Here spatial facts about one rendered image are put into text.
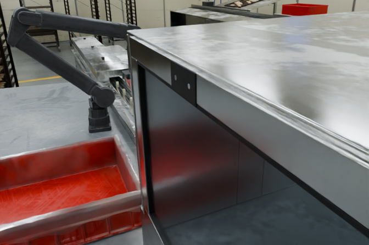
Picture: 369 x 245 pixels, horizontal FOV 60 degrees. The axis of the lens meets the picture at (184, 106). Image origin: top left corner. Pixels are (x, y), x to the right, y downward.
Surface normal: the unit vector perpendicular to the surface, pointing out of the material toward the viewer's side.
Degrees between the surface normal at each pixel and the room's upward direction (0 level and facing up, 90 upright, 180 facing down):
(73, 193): 0
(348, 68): 0
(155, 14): 90
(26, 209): 0
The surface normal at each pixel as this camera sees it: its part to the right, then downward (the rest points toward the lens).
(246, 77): -0.02, -0.93
